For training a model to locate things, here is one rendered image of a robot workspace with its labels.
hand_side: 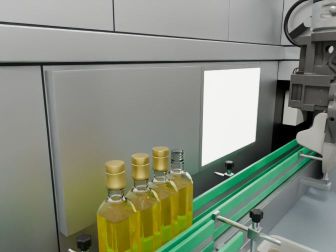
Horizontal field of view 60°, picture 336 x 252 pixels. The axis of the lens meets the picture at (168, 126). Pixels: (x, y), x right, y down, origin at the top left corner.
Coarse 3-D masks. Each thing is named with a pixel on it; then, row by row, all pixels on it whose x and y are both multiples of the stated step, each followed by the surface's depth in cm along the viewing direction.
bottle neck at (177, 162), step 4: (172, 152) 64; (176, 152) 63; (180, 152) 63; (172, 156) 64; (176, 156) 63; (180, 156) 63; (172, 160) 64; (176, 160) 64; (180, 160) 64; (172, 164) 64; (176, 164) 64; (180, 164) 64; (172, 168) 64; (176, 168) 64; (180, 168) 64; (172, 172) 65; (176, 172) 64; (180, 172) 64
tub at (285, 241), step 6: (264, 240) 82; (282, 240) 83; (288, 240) 82; (258, 246) 79; (264, 246) 80; (270, 246) 84; (276, 246) 84; (282, 246) 83; (288, 246) 82; (294, 246) 80; (300, 246) 80
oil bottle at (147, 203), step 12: (132, 192) 56; (144, 192) 56; (144, 204) 54; (156, 204) 57; (144, 216) 55; (156, 216) 58; (144, 228) 55; (156, 228) 58; (144, 240) 56; (156, 240) 59
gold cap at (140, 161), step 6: (132, 156) 55; (138, 156) 55; (144, 156) 55; (132, 162) 55; (138, 162) 54; (144, 162) 54; (132, 168) 55; (138, 168) 54; (144, 168) 55; (132, 174) 55; (138, 174) 55; (144, 174) 55
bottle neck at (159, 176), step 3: (156, 171) 60; (159, 171) 59; (162, 171) 59; (165, 171) 60; (156, 174) 60; (159, 174) 60; (162, 174) 60; (165, 174) 60; (156, 177) 60; (159, 177) 60; (162, 177) 60; (165, 177) 60; (156, 180) 60; (159, 180) 60; (162, 180) 60; (165, 180) 60
